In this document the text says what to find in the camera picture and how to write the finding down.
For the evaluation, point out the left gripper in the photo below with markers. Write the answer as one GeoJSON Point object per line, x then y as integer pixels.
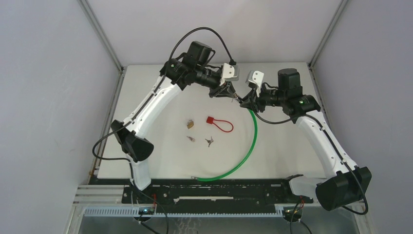
{"type": "Point", "coordinates": [226, 90]}

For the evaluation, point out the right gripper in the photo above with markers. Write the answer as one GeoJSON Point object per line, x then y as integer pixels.
{"type": "Point", "coordinates": [253, 103]}

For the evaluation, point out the brass padlock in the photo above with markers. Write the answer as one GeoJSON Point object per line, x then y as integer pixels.
{"type": "Point", "coordinates": [190, 124]}

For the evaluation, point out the red lock keys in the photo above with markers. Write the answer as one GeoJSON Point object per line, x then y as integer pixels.
{"type": "Point", "coordinates": [210, 141]}

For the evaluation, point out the green cable lock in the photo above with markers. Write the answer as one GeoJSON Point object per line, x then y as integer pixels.
{"type": "Point", "coordinates": [242, 162]}

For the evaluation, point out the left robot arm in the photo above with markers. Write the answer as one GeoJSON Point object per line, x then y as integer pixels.
{"type": "Point", "coordinates": [191, 67]}

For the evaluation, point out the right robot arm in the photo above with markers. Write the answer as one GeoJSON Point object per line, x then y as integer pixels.
{"type": "Point", "coordinates": [344, 183]}

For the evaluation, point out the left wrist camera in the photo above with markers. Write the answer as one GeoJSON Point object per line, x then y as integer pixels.
{"type": "Point", "coordinates": [229, 73]}

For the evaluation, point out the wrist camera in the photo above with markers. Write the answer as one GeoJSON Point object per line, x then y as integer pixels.
{"type": "Point", "coordinates": [255, 80]}
{"type": "Point", "coordinates": [229, 73]}

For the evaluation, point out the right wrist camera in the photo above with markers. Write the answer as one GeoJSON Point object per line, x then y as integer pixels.
{"type": "Point", "coordinates": [255, 80]}

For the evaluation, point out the white cable duct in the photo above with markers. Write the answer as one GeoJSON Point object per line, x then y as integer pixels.
{"type": "Point", "coordinates": [100, 211]}

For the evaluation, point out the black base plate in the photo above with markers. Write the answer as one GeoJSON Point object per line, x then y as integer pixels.
{"type": "Point", "coordinates": [226, 195]}

